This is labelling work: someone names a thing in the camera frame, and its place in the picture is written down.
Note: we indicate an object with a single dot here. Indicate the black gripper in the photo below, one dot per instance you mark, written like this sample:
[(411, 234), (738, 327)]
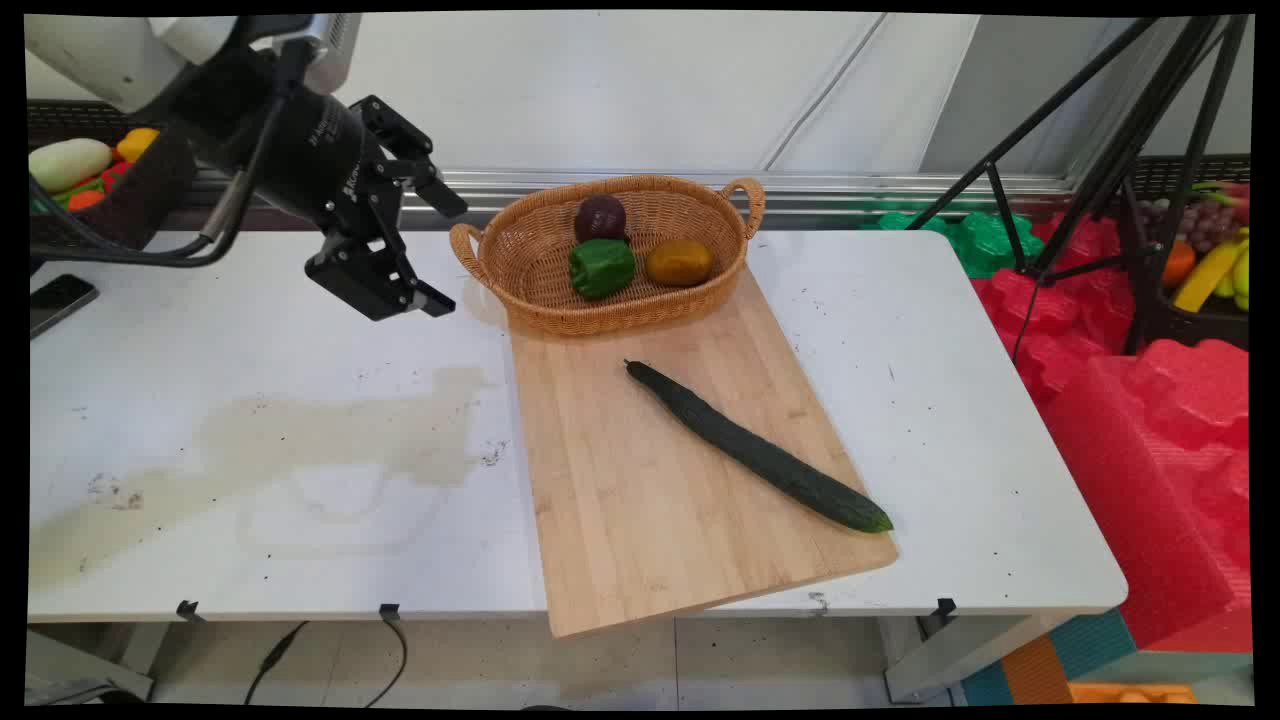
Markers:
[(300, 150)]

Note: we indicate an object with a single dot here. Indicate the long dark green cucumber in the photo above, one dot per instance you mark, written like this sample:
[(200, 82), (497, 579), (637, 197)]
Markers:
[(750, 450)]

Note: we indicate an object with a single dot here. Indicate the purple onion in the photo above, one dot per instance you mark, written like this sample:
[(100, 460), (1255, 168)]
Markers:
[(600, 217)]

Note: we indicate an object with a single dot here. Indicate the green bell pepper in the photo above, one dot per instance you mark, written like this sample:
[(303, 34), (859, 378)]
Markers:
[(602, 267)]

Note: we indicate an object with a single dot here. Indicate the dark woven vegetable basket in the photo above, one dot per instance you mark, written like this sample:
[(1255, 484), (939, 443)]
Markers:
[(150, 200)]

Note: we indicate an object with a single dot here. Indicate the yellow toy pepper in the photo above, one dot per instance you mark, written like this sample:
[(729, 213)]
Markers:
[(136, 143)]

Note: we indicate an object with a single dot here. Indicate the red toy vegetable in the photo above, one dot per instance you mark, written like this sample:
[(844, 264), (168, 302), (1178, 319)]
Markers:
[(116, 174)]

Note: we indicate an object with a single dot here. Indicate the yellow-brown mango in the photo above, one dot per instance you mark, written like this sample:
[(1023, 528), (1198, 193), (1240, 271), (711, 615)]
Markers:
[(679, 262)]

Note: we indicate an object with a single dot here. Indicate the orange toy vegetable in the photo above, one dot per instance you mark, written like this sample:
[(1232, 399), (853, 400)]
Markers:
[(85, 200)]

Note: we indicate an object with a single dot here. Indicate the green toy vegetable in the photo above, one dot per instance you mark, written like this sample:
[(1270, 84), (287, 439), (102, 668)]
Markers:
[(75, 190)]

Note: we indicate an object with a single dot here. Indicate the white toy vegetable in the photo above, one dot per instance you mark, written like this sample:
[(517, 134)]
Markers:
[(68, 164)]

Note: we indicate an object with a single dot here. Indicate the black smartphone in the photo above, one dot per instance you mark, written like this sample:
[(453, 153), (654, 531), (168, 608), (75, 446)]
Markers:
[(58, 300)]

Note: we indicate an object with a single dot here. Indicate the bamboo cutting board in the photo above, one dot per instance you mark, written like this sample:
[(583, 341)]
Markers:
[(680, 470)]

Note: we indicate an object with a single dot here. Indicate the green foam piece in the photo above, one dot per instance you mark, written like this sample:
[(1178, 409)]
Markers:
[(985, 240)]

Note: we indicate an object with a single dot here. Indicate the red foam sheet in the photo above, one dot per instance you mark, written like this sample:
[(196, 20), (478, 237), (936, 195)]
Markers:
[(1060, 310)]

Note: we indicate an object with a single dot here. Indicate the black tripod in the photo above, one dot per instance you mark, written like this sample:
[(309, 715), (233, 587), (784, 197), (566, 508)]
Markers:
[(1120, 150)]

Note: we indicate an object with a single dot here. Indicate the orange toy fruit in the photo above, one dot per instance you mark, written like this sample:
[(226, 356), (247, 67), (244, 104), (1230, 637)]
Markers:
[(1178, 263)]

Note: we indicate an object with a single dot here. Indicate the dark woven fruit basket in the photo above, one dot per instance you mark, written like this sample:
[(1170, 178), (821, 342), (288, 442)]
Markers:
[(1190, 320)]

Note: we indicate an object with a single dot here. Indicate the purple toy grapes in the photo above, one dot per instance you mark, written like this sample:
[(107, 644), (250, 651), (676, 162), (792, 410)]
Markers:
[(1200, 225)]

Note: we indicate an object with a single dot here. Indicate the large red foam block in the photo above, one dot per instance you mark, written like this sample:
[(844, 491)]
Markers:
[(1160, 480)]

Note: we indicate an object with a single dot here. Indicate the yellow toy banana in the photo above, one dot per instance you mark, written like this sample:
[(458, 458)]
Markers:
[(1205, 275)]

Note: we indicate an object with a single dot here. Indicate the yellow-green toy fruit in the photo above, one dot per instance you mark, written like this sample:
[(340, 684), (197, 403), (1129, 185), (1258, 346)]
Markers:
[(1241, 275)]

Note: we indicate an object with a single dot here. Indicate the metal wall rail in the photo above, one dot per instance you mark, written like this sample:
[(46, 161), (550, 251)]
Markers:
[(850, 190)]

